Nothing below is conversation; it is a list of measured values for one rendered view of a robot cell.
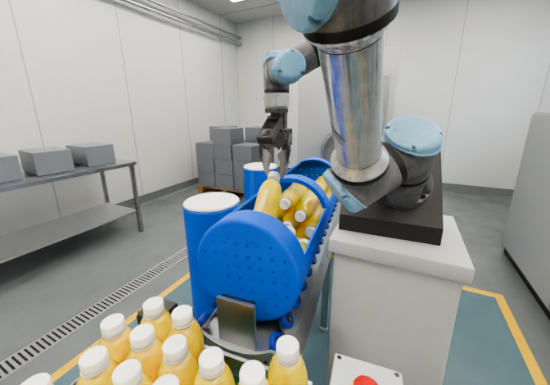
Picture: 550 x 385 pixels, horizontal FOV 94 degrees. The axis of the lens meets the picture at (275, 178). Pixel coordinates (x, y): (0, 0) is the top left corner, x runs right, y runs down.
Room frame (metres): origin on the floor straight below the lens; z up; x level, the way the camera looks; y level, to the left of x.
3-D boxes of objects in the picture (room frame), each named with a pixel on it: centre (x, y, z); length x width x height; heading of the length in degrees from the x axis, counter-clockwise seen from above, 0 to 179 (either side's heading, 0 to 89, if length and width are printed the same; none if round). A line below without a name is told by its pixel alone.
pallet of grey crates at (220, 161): (4.70, 0.71, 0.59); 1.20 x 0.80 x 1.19; 63
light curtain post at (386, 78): (1.81, -0.73, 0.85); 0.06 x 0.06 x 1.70; 70
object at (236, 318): (0.52, 0.09, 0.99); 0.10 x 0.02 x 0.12; 70
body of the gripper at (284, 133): (0.81, -0.01, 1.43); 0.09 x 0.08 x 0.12; 160
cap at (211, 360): (0.33, 0.10, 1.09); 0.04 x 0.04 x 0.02
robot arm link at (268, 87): (0.80, -0.01, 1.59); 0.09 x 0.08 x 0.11; 13
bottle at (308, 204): (0.96, -0.12, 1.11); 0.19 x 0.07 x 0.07; 160
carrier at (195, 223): (1.26, 0.33, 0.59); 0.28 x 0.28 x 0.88
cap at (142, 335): (0.38, 0.24, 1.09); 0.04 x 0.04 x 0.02
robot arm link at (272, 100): (0.81, 0.00, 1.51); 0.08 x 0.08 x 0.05
